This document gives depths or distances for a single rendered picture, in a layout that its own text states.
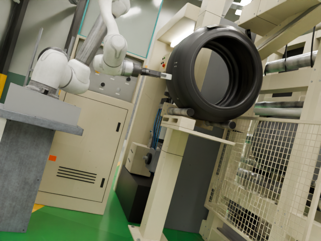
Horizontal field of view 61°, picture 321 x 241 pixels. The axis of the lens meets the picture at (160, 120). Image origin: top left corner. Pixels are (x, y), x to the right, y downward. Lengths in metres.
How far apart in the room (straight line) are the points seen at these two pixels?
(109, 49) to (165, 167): 0.93
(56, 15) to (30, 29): 1.25
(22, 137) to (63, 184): 0.66
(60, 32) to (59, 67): 10.87
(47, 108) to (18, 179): 0.42
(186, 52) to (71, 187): 1.30
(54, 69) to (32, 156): 0.51
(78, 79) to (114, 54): 0.52
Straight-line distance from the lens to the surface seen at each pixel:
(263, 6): 1.97
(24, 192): 1.73
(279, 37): 1.95
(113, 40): 1.36
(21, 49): 13.08
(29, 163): 1.69
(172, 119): 1.69
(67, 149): 2.14
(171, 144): 1.91
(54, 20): 12.87
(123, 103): 2.15
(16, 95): 1.56
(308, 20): 1.85
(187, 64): 1.55
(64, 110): 1.57
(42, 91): 1.66
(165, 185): 1.96
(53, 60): 1.71
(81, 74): 1.84
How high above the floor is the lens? 0.76
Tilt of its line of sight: 2 degrees up
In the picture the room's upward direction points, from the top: 16 degrees clockwise
